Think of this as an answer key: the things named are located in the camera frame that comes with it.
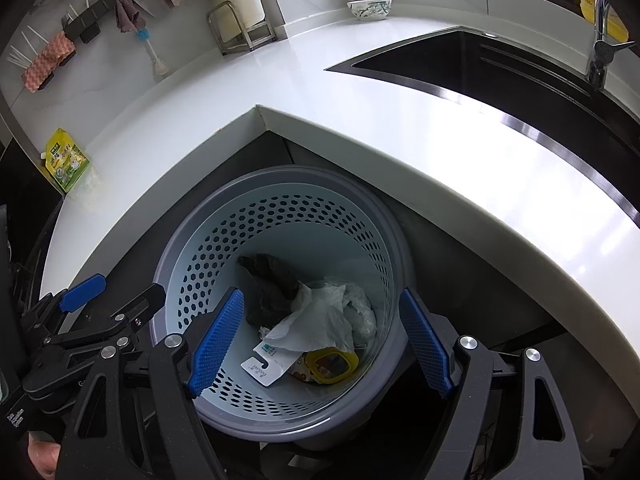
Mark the person's left hand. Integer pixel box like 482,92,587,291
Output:
27,432,62,478

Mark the white red snack wrapper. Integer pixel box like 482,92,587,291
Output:
290,355,321,384

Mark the white paper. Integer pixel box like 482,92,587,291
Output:
262,282,356,354

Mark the yellow green drink pouch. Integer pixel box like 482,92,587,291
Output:
44,127,92,194

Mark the black kitchen sink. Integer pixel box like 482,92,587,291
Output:
325,27,640,221

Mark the grey perforated trash bin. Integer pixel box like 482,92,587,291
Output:
151,164,415,443

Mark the white patterned bowl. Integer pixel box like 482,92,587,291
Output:
347,0,394,22

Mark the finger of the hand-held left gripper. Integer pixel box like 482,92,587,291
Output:
20,274,107,346
22,284,167,396

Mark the clear blister pack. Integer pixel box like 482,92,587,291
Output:
240,340,301,388

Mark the bundle of white sticks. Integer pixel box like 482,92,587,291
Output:
6,22,51,69

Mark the chrome faucet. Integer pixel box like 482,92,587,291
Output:
585,0,636,89

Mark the pink sponge cloth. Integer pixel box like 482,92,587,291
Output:
21,31,77,93

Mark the yellow plastic container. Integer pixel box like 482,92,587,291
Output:
304,346,360,385

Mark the clear plastic bag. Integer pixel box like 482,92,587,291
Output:
345,282,377,346

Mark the brown rag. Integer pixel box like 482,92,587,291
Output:
114,0,147,35

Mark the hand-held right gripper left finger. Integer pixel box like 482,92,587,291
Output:
55,287,246,480

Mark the metal cutting board rack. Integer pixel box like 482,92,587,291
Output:
206,1,278,56

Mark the black cloth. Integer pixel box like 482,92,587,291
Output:
236,253,301,328

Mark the blue white bottle brush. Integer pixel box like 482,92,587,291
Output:
135,27,171,77

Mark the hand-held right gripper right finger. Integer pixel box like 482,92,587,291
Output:
399,287,586,480

